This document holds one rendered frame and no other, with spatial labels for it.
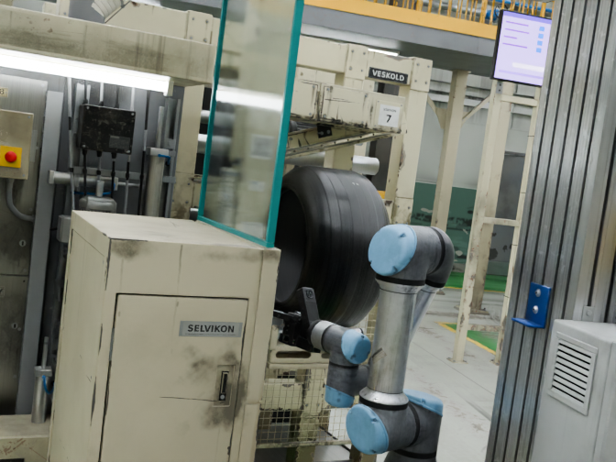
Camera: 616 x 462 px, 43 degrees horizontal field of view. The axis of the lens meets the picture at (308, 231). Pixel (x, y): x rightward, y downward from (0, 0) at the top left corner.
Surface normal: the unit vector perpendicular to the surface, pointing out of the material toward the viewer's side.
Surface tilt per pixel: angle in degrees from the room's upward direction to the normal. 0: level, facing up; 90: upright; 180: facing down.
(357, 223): 65
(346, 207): 54
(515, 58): 90
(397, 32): 90
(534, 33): 90
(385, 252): 82
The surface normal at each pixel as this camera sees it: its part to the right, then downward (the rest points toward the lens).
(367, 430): -0.76, 0.09
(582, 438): -0.96, -0.10
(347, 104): 0.42, 0.13
